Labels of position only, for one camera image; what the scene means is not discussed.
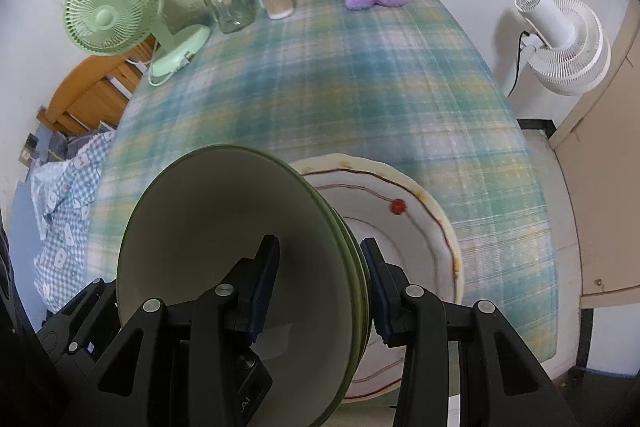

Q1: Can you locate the black fan cable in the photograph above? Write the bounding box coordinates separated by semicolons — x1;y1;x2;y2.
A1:
507;29;533;98

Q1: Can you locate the green desk fan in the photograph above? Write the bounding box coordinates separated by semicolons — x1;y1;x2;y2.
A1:
64;0;212;86

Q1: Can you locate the white standing fan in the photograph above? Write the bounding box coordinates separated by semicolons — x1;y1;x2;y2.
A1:
500;0;612;96

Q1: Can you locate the cotton swab box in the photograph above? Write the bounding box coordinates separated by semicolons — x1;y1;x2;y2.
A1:
257;0;296;22

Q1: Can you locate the wooden chair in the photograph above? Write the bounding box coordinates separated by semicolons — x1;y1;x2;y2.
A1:
36;34;158;135

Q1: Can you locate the glass jar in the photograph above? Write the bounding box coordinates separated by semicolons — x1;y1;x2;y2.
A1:
196;0;258;35

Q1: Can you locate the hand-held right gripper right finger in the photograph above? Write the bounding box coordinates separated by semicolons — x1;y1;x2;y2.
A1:
360;238;581;427

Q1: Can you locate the wall socket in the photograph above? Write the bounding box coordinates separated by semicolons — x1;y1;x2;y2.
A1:
19;133;40;166

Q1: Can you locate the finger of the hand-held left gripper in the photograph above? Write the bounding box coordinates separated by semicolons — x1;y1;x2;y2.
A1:
222;342;273;427

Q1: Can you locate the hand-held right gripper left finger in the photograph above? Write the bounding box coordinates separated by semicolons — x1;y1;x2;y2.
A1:
70;234;281;427

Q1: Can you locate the beige door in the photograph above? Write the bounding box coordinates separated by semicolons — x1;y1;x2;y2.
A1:
550;0;640;310

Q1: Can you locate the blue checked blanket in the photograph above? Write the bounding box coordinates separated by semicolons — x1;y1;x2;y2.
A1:
30;129;118;313

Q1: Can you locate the yellow floral plate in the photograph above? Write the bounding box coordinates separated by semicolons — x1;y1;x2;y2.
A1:
287;153;466;403

